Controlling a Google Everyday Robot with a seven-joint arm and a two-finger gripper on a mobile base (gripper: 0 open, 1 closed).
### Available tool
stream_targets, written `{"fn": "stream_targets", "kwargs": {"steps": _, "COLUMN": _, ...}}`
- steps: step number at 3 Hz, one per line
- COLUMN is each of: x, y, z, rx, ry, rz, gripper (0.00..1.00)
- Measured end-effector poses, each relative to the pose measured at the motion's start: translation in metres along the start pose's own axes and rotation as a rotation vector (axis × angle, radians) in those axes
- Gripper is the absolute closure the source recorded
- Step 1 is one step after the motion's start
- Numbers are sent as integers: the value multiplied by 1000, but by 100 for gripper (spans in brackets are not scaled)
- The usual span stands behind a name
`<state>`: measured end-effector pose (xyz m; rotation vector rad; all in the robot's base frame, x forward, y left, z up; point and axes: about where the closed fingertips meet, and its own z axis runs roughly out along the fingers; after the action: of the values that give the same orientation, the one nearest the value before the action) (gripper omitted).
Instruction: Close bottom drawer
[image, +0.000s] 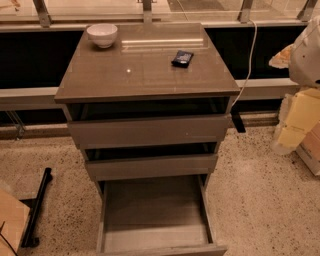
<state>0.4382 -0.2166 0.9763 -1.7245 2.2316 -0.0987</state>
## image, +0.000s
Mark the grey drawer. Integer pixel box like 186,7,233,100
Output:
85,154,218,181
97,175,227,256
68,115,230,149

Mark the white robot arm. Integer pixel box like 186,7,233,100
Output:
269,16,320,87

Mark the grey drawer cabinet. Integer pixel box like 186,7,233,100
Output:
54,22,241,188

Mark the cardboard box right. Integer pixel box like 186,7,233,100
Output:
296,123,320,176

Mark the dark blue snack packet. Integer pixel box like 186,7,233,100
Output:
171,50,194,68

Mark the white ceramic bowl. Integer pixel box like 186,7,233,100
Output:
86,23,118,48

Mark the wooden board left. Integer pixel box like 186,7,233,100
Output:
0,189,30,256

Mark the white power cable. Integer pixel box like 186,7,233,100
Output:
230,19,259,108

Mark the metal window rail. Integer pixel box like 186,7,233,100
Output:
0,78,300,111

